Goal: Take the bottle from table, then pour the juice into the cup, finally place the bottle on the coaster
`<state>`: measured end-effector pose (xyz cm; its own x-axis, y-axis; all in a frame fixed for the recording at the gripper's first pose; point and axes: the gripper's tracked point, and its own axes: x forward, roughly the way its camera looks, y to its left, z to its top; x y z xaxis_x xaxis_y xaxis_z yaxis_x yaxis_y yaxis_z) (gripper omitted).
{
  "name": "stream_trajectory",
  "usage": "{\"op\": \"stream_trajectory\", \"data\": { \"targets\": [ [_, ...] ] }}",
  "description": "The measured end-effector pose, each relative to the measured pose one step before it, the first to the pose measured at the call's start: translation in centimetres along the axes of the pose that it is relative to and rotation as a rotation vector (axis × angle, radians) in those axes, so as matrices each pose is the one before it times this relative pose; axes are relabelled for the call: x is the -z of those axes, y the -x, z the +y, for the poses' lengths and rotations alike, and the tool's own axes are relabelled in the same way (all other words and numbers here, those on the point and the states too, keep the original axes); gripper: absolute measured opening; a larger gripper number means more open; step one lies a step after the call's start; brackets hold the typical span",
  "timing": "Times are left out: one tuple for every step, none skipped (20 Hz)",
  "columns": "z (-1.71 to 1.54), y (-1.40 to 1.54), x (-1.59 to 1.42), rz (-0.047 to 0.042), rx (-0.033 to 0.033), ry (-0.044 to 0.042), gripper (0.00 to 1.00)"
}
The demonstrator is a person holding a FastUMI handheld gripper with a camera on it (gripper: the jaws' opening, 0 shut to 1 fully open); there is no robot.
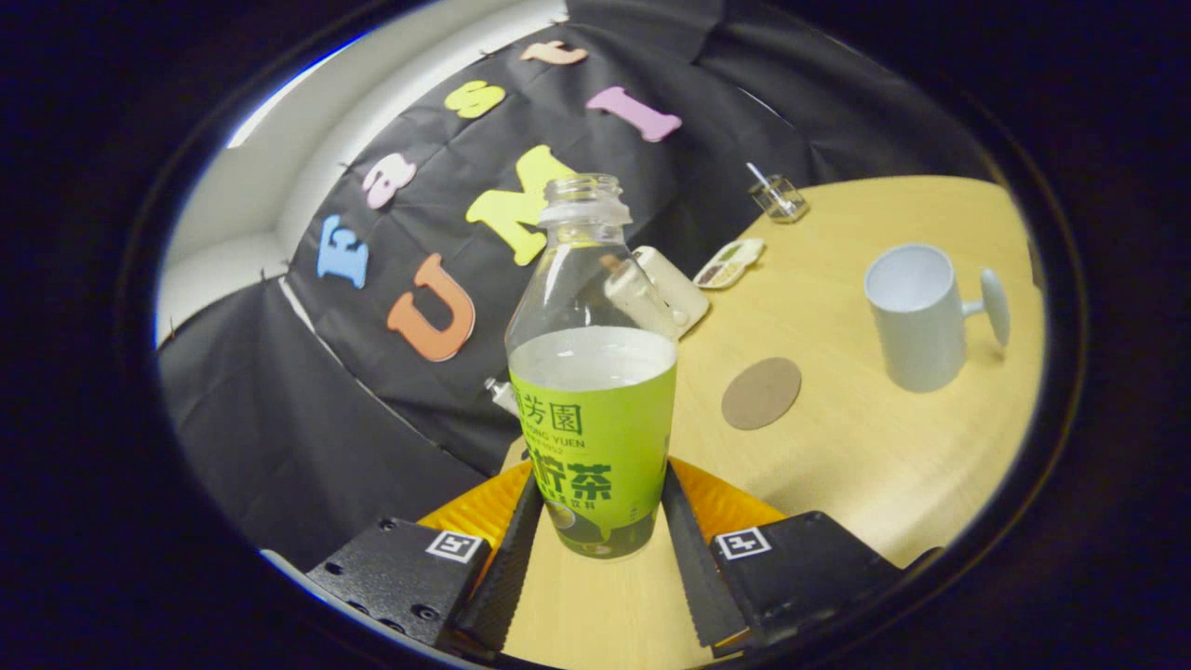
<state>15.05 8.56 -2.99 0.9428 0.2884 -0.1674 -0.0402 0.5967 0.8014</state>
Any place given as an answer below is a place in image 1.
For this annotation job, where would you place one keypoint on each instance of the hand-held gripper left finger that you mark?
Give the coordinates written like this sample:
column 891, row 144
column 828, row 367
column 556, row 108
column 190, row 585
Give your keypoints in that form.
column 507, row 577

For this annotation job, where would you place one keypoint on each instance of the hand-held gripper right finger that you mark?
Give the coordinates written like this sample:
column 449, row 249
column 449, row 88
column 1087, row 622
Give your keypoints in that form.
column 689, row 568

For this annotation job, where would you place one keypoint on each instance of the green label juice bottle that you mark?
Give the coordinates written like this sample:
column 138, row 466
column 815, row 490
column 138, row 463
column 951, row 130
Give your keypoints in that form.
column 595, row 428

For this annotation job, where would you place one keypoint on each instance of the round brown coaster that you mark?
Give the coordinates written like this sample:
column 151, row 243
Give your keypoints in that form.
column 761, row 395

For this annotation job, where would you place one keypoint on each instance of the white cup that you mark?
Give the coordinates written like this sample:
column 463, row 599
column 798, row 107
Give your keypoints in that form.
column 916, row 344

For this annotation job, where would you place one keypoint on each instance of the small white capped bottle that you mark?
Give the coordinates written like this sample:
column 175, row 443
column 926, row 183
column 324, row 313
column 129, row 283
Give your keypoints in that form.
column 500, row 393

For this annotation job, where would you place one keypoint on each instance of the wooden table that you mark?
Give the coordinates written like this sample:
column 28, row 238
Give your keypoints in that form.
column 837, row 465

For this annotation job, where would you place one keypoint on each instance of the white toaster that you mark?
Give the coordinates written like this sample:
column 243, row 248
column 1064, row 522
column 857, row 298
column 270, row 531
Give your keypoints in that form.
column 684, row 298

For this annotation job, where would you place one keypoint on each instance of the white divided dish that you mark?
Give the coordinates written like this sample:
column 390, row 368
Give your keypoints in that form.
column 730, row 263

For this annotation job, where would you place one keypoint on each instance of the white straw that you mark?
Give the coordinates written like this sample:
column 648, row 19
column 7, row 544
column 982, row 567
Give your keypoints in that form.
column 761, row 177

